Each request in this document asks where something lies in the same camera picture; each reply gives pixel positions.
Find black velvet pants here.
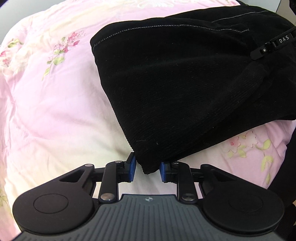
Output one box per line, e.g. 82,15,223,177
90,4,295,174

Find pink floral bed quilt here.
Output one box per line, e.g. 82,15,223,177
1,1,295,240

